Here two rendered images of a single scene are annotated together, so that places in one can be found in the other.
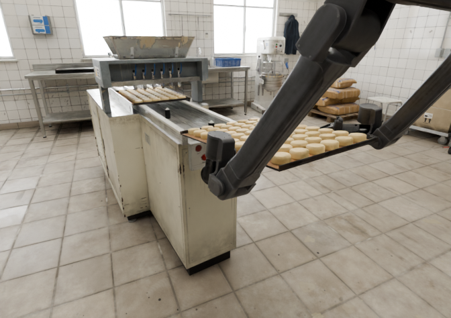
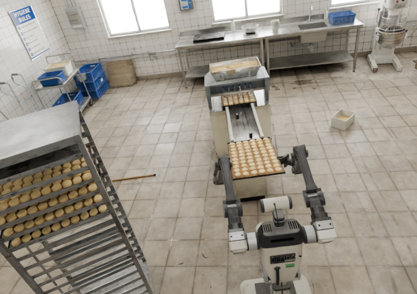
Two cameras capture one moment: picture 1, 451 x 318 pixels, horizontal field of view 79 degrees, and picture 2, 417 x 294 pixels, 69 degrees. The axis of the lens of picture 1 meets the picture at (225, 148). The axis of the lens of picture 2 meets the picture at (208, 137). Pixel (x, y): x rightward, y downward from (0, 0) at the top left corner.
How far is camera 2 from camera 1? 188 cm
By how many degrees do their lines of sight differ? 34
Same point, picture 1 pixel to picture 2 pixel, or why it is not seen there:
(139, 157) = (225, 133)
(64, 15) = not seen: outside the picture
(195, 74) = (262, 84)
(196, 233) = (242, 183)
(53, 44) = (193, 15)
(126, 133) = (218, 120)
